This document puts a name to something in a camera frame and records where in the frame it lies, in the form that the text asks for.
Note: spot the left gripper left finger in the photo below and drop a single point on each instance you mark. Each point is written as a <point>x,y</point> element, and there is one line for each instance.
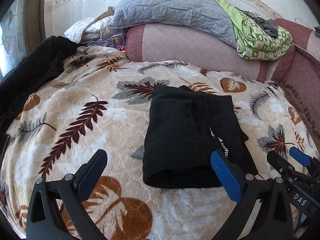
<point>44,219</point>

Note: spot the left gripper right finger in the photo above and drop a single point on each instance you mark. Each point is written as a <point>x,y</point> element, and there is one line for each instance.
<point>273,220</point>

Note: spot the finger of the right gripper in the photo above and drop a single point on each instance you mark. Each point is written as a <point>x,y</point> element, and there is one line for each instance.
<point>281,165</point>
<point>311,163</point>

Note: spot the black pants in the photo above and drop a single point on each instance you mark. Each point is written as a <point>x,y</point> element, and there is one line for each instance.
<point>185,128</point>

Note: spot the green patterned folded blanket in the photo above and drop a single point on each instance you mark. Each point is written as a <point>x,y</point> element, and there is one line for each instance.
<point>257,45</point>

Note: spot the leaf pattern fleece blanket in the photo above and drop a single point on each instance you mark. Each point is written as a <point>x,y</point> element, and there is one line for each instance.
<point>102,101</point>

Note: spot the dark grey cloth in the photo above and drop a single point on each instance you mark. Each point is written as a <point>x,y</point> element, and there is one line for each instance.
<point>268,26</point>

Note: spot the black jacket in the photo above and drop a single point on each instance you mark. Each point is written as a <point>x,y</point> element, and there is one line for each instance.
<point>41,66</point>

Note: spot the colourful small box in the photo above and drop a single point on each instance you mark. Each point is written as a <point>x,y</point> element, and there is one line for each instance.
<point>118,42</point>

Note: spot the white crumpled cloth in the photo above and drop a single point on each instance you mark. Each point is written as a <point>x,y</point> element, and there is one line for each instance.
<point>91,28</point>

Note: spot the grey quilted pillow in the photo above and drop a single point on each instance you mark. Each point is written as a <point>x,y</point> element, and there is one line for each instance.
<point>201,15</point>

